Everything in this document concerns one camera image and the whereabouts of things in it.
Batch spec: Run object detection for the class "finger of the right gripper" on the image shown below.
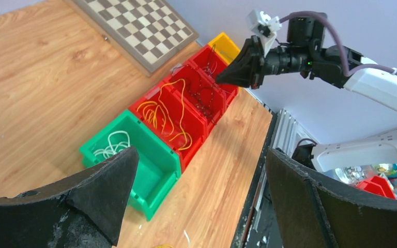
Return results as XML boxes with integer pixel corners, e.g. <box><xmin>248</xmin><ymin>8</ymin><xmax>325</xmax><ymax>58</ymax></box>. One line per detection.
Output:
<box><xmin>224</xmin><ymin>36</ymin><xmax>253</xmax><ymax>77</ymax></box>
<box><xmin>215</xmin><ymin>59</ymin><xmax>252</xmax><ymax>87</ymax></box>

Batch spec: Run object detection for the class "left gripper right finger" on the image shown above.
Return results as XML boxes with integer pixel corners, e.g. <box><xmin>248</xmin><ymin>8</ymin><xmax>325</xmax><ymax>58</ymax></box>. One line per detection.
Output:
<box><xmin>266</xmin><ymin>149</ymin><xmax>397</xmax><ymax>247</ymax></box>

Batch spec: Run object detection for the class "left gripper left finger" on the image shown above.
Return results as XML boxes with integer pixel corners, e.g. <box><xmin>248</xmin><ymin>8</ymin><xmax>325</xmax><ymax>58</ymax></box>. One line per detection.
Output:
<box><xmin>0</xmin><ymin>147</ymin><xmax>139</xmax><ymax>247</ymax></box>

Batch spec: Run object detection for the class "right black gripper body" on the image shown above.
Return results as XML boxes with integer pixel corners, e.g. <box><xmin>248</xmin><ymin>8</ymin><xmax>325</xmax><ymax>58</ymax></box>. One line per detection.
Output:
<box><xmin>246</xmin><ymin>35</ymin><xmax>266</xmax><ymax>89</ymax></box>

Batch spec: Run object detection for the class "purple thin cable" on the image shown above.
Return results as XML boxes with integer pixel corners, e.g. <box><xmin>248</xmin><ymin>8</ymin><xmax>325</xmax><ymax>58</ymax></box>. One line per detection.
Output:
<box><xmin>200</xmin><ymin>44</ymin><xmax>220</xmax><ymax>83</ymax></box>

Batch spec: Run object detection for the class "white thin cable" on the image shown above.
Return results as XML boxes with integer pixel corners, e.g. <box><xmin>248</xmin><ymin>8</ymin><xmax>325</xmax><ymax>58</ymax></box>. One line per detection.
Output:
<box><xmin>92</xmin><ymin>130</ymin><xmax>131</xmax><ymax>160</ymax></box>

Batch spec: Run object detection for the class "yellow thin cable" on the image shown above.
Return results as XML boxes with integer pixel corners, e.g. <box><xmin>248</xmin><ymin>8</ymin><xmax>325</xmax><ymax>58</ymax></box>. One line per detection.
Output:
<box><xmin>136</xmin><ymin>99</ymin><xmax>175</xmax><ymax>137</ymax></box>
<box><xmin>157</xmin><ymin>79</ymin><xmax>193</xmax><ymax>151</ymax></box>

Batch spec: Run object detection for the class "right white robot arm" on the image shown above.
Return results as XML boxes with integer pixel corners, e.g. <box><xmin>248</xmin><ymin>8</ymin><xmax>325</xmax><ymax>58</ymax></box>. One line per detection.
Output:
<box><xmin>215</xmin><ymin>11</ymin><xmax>397</xmax><ymax>172</ymax></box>

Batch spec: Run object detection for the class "yellow plastic bin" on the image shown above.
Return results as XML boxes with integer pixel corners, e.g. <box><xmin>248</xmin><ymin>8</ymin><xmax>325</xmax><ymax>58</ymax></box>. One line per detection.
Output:
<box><xmin>207</xmin><ymin>32</ymin><xmax>240</xmax><ymax>65</ymax></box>

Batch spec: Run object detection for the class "red bin right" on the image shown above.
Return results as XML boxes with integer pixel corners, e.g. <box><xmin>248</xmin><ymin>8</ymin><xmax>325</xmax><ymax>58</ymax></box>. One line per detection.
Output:
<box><xmin>188</xmin><ymin>45</ymin><xmax>238</xmax><ymax>109</ymax></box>

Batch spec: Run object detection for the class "red bin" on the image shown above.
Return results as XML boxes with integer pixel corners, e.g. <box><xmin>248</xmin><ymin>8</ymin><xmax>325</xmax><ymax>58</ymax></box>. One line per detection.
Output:
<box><xmin>188</xmin><ymin>45</ymin><xmax>238</xmax><ymax>109</ymax></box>
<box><xmin>128</xmin><ymin>83</ymin><xmax>208</xmax><ymax>172</ymax></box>
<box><xmin>164</xmin><ymin>63</ymin><xmax>226</xmax><ymax>135</ymax></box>

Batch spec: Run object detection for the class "red bin middle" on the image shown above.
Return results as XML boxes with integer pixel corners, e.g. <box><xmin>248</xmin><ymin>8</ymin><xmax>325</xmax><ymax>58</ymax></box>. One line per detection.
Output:
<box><xmin>164</xmin><ymin>63</ymin><xmax>226</xmax><ymax>135</ymax></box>

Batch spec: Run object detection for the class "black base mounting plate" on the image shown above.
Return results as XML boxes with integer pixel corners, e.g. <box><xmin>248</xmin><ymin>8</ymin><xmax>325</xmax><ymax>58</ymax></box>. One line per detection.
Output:
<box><xmin>231</xmin><ymin>111</ymin><xmax>283</xmax><ymax>247</ymax></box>

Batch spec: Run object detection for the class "green plastic bin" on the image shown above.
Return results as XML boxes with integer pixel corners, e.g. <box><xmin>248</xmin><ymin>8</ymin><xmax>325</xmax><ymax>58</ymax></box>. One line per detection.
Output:
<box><xmin>79</xmin><ymin>111</ymin><xmax>181</xmax><ymax>221</ymax></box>

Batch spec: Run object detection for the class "red bin left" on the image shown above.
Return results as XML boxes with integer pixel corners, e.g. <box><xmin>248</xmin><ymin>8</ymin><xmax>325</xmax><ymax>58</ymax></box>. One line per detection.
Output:
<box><xmin>128</xmin><ymin>83</ymin><xmax>208</xmax><ymax>172</ymax></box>

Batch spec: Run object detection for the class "clutter beside table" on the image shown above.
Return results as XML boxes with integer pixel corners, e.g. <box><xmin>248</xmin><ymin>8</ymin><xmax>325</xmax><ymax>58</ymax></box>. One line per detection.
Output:
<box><xmin>325</xmin><ymin>163</ymin><xmax>397</xmax><ymax>200</ymax></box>

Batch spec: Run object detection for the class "wooden chessboard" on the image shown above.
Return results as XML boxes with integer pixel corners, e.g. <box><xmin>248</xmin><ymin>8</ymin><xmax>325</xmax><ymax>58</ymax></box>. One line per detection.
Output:
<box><xmin>66</xmin><ymin>0</ymin><xmax>199</xmax><ymax>76</ymax></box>

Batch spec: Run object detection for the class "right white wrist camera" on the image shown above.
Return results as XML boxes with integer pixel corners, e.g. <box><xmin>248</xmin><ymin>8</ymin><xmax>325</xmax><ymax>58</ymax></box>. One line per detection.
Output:
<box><xmin>246</xmin><ymin>9</ymin><xmax>282</xmax><ymax>58</ymax></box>

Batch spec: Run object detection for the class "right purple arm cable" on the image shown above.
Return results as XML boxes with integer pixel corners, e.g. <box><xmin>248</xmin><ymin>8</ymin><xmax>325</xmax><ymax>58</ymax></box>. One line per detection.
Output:
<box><xmin>279</xmin><ymin>11</ymin><xmax>397</xmax><ymax>83</ymax></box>

